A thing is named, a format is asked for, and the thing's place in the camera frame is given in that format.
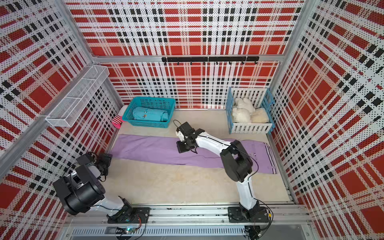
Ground purple long pants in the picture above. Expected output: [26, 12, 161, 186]
[110, 135, 278, 175]

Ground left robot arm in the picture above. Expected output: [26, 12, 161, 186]
[53, 152, 134, 221]

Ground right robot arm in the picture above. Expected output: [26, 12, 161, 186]
[176, 130, 258, 211]

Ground teal plastic basket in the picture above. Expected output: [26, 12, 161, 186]
[122, 97, 176, 128]

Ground folded teal garment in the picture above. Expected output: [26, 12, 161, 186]
[133, 107, 169, 122]

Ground white fluffy plush toy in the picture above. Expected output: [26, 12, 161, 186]
[232, 98, 255, 124]

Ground green circuit board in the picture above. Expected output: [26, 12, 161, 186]
[116, 227, 137, 235]

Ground cream fluffy cushion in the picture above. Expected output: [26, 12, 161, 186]
[251, 108, 270, 124]

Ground blue white slatted crate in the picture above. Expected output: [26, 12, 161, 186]
[226, 88, 275, 134]

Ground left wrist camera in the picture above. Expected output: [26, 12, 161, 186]
[77, 154, 95, 166]

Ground white wire wall basket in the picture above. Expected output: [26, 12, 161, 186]
[46, 65, 110, 128]

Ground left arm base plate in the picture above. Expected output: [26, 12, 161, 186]
[107, 207, 151, 224]

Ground black hook rail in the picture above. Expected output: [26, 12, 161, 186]
[162, 56, 260, 64]

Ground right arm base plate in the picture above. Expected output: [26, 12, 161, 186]
[228, 206, 270, 223]

